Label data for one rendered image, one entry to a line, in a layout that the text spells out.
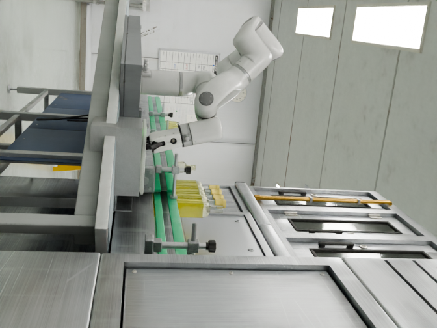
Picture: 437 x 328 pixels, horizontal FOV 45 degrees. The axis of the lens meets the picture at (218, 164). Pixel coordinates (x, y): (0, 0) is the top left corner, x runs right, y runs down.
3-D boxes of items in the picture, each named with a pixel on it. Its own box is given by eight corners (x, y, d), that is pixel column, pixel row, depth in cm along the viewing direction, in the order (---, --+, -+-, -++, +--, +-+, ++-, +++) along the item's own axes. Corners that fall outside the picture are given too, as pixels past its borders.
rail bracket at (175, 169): (154, 198, 187) (188, 200, 189) (157, 153, 182) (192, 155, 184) (153, 196, 189) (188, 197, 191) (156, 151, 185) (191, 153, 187)
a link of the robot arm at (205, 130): (214, 91, 169) (214, 102, 179) (183, 97, 168) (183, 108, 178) (225, 134, 166) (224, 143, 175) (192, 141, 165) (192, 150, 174)
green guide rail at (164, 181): (153, 191, 191) (175, 192, 192) (154, 189, 190) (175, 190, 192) (147, 108, 357) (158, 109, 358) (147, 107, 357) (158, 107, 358)
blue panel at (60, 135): (-3, 205, 189) (117, 209, 196) (-4, 159, 184) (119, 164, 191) (60, 120, 340) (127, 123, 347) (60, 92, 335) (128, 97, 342)
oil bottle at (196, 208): (151, 217, 189) (210, 218, 192) (152, 202, 187) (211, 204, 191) (151, 211, 194) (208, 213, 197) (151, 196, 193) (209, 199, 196)
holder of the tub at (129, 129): (113, 211, 166) (138, 212, 168) (116, 127, 159) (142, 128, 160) (115, 194, 183) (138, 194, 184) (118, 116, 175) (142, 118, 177)
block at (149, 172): (134, 193, 185) (154, 194, 186) (135, 167, 182) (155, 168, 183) (134, 190, 188) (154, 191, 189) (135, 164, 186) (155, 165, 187)
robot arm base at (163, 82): (139, 68, 188) (182, 71, 191) (138, 51, 197) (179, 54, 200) (137, 104, 198) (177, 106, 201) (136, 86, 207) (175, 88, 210)
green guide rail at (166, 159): (155, 172, 189) (177, 173, 190) (155, 169, 188) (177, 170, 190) (147, 97, 355) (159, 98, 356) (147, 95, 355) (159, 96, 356)
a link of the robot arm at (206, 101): (231, 71, 180) (188, 112, 176) (233, 53, 168) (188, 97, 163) (250, 86, 179) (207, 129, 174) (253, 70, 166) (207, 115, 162)
